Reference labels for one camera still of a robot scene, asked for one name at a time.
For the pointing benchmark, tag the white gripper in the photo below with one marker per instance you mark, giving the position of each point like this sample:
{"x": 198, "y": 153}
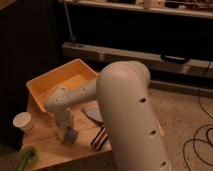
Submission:
{"x": 60, "y": 132}

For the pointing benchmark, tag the blue-grey sponge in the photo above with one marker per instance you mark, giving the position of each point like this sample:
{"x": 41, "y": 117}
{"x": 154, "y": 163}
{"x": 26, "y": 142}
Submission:
{"x": 70, "y": 136}

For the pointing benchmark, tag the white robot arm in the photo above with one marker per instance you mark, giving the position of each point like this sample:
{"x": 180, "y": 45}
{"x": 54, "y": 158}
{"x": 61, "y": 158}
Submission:
{"x": 121, "y": 90}

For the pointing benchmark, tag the grey cloth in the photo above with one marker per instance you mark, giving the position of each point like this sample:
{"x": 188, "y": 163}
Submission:
{"x": 93, "y": 113}

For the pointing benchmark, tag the white paper cup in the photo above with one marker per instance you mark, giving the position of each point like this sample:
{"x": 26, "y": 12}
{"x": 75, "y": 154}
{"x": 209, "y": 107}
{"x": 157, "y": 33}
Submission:
{"x": 23, "y": 121}

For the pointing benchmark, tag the green plastic toy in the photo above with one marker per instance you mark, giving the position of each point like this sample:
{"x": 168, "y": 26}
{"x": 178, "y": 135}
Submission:
{"x": 27, "y": 156}

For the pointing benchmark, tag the yellow plastic bin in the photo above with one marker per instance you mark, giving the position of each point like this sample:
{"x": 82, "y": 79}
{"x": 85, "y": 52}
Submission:
{"x": 71, "y": 75}

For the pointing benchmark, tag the striped black white block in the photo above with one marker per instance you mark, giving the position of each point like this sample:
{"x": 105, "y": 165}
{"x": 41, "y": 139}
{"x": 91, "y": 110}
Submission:
{"x": 99, "y": 140}

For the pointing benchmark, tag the grey metal shelf rail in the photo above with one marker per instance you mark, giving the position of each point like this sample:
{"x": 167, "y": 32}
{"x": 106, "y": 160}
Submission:
{"x": 153, "y": 61}

